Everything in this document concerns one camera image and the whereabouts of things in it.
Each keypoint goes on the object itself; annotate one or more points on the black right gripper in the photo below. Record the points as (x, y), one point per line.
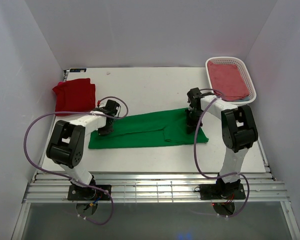
(192, 125)

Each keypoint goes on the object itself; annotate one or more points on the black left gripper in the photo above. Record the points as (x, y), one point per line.
(105, 132)

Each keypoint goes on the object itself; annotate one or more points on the green t shirt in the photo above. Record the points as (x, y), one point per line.
(156, 129)

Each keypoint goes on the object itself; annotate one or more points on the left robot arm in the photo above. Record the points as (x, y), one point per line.
(66, 144)

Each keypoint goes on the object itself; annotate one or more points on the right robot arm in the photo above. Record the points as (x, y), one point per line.
(238, 131)

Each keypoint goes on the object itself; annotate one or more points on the folded red t shirt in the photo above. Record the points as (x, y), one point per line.
(78, 95)

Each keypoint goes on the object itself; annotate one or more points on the pink t shirt in basket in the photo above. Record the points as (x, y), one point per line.
(226, 78)

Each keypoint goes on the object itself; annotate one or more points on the blue label sticker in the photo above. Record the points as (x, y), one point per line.
(77, 70)

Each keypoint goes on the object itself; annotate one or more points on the light blue t shirt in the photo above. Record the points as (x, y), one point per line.
(244, 99)

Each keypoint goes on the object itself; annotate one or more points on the white perforated plastic basket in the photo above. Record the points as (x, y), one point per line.
(243, 71)

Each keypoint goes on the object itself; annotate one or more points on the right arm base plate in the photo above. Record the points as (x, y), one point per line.
(213, 192)

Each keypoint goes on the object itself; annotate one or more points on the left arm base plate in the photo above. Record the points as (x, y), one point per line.
(77, 193)

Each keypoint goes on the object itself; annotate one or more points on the aluminium rail frame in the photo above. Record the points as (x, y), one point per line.
(153, 188)

